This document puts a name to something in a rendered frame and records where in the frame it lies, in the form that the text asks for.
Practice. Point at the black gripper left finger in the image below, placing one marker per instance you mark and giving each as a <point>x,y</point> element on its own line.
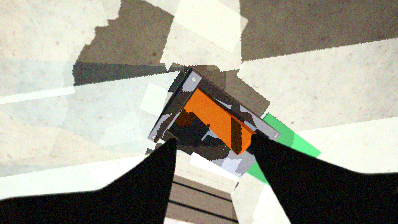
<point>139,196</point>

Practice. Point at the orange l-shaped part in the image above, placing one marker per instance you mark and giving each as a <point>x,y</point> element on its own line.
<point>232,131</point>

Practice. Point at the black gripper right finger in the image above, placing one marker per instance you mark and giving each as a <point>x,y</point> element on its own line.
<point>311,190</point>

